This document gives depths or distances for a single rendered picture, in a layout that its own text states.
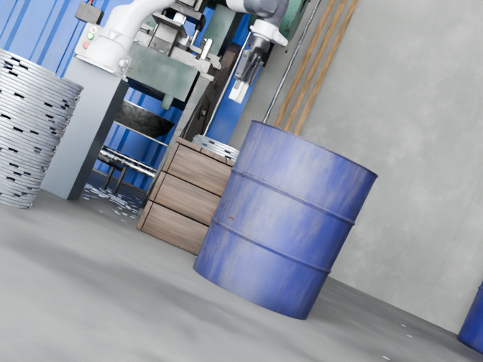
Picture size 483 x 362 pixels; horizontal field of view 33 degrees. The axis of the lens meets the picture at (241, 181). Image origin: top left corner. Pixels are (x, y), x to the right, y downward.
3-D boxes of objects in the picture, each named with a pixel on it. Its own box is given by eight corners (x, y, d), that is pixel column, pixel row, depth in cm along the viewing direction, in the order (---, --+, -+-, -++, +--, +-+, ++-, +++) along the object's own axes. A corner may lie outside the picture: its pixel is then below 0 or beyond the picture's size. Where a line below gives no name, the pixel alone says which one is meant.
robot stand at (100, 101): (66, 200, 271) (121, 77, 271) (18, 177, 272) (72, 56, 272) (78, 199, 289) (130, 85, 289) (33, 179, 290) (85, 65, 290)
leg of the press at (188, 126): (160, 226, 324) (252, 22, 324) (134, 215, 324) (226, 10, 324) (181, 217, 416) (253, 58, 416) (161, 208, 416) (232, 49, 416)
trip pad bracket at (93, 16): (84, 51, 331) (103, 7, 331) (62, 42, 331) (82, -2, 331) (87, 53, 337) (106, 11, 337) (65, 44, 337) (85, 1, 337)
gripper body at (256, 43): (256, 39, 289) (246, 63, 289) (247, 31, 282) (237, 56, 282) (274, 45, 286) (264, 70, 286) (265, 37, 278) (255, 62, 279)
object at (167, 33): (169, 54, 326) (183, 23, 326) (138, 39, 327) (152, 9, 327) (175, 63, 351) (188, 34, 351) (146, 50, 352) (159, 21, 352)
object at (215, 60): (219, 69, 353) (228, 48, 353) (184, 54, 353) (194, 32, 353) (220, 71, 359) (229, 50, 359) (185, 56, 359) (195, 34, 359)
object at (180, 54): (206, 75, 341) (212, 62, 341) (109, 32, 342) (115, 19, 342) (210, 84, 371) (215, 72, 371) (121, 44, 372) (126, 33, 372)
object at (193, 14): (199, 26, 349) (204, 14, 349) (157, 7, 349) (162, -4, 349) (201, 33, 365) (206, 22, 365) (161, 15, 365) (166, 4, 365)
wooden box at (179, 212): (236, 273, 278) (277, 181, 278) (135, 228, 277) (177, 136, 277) (233, 260, 318) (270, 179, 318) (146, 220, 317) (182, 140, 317)
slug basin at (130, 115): (161, 142, 339) (171, 121, 339) (88, 109, 340) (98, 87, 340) (169, 146, 373) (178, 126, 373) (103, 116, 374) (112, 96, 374)
